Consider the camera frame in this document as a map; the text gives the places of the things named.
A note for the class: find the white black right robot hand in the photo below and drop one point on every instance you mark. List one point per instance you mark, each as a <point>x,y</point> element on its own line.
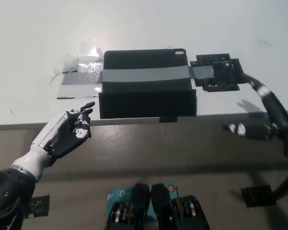
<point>254,131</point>

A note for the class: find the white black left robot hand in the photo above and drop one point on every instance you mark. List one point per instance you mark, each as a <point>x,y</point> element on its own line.
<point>60,134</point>

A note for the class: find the black folded tablet cover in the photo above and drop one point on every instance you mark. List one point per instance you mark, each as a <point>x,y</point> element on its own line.
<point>146,103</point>

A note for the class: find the black teal robot body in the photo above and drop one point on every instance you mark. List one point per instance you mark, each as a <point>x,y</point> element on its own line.
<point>156,210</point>

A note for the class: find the black floor tape square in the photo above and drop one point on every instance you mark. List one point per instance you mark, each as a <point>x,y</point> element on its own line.
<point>39,206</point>
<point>256,196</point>

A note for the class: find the small black tape piece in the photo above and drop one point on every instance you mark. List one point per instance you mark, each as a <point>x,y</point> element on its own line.
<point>168,119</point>

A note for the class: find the crumpled clear tape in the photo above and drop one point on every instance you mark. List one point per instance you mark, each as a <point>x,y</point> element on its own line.
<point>86,48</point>

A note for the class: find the grey tape strip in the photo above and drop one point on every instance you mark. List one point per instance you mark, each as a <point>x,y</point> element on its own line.
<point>144,74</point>

